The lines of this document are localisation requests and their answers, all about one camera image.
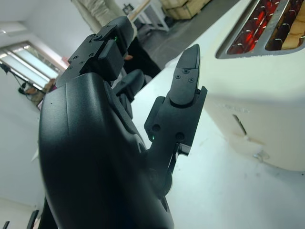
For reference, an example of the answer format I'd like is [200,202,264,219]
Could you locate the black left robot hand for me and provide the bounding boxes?
[38,15,208,229]

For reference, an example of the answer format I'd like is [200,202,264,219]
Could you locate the browned toast slice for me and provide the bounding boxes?
[281,9,305,51]

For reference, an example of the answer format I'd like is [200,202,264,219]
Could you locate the person in black trousers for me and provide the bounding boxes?
[70,0,163,79]

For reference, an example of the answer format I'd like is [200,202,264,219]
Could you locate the white two-slot toaster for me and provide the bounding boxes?
[200,0,305,172]

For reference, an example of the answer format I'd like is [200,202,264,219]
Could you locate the window with blinds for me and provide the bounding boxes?
[0,40,60,90]

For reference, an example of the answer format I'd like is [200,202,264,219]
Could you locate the wooden crate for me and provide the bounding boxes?
[162,0,212,20]

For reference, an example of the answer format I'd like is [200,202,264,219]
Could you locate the white frame table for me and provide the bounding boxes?
[128,0,171,33]

